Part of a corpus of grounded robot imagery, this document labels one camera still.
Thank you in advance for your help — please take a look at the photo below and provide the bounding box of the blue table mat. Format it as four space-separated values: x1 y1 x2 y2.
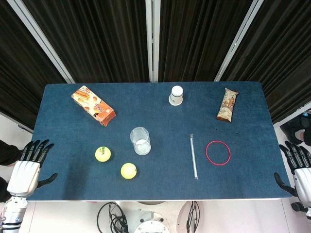
26 81 294 201

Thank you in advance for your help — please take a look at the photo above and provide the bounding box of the black pleated curtain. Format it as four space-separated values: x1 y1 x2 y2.
0 0 68 131
21 0 151 83
157 0 255 83
220 0 311 124

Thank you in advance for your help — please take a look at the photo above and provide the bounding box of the wrapped clear drinking straw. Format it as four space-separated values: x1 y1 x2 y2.
189 133 199 181

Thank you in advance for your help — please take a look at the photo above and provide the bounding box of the red thin ring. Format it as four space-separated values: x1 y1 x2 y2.
205 140 232 166

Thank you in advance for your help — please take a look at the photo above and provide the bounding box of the yellow tennis ball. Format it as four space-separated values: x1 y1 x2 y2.
94 146 112 163
120 163 138 180

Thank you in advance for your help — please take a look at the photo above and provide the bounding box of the black cable bundle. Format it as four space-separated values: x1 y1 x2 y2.
97 201 129 233
186 200 201 233

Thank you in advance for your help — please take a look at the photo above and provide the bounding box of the white partition frame post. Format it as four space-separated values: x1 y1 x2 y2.
213 0 264 83
272 101 311 127
6 0 75 84
145 0 160 83

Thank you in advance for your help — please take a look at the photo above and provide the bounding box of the white paper cup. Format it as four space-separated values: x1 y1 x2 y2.
168 85 183 106

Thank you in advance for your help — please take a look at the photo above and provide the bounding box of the brown snack bar wrapper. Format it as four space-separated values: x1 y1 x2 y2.
216 87 241 124

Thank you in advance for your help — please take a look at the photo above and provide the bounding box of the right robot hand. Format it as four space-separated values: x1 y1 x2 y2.
274 140 311 209

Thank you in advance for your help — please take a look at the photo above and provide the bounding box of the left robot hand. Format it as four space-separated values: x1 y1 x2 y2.
6 139 58 197

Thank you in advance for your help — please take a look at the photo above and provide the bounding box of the orange biscuit box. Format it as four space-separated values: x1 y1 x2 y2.
71 85 117 127

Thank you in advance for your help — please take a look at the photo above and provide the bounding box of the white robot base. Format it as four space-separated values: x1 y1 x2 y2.
116 200 202 233

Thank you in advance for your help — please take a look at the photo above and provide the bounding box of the person in black clothing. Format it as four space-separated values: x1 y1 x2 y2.
0 140 24 202

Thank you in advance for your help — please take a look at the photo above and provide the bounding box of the clear plastic cup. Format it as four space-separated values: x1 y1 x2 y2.
129 126 152 156

